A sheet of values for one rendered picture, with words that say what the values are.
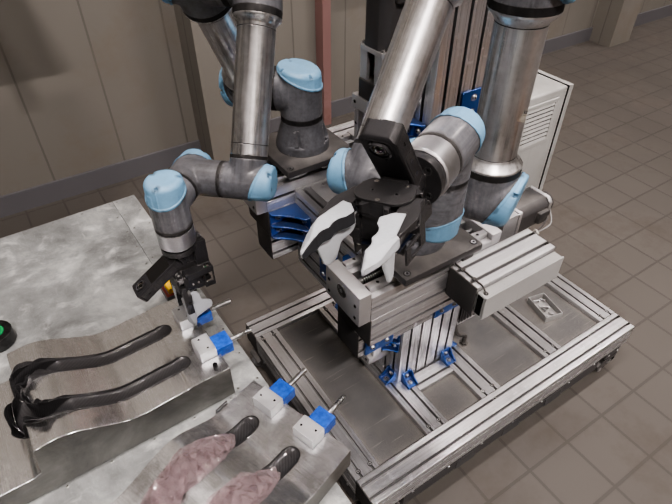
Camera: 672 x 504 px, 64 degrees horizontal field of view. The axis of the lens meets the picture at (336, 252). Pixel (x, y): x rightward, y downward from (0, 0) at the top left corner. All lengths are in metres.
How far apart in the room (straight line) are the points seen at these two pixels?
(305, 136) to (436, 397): 1.01
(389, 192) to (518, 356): 1.60
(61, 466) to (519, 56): 1.08
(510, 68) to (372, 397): 1.29
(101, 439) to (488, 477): 1.36
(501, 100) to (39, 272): 1.28
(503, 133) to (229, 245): 2.07
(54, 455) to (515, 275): 1.02
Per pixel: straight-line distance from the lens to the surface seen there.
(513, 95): 0.97
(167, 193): 1.03
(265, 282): 2.63
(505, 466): 2.12
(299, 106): 1.45
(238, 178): 1.08
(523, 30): 0.93
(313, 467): 1.07
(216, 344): 1.20
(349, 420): 1.88
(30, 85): 3.26
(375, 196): 0.60
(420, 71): 0.87
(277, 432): 1.11
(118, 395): 1.20
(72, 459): 1.18
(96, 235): 1.75
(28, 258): 1.75
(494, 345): 2.15
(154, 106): 3.43
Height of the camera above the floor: 1.80
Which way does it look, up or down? 41 degrees down
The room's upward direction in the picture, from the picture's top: straight up
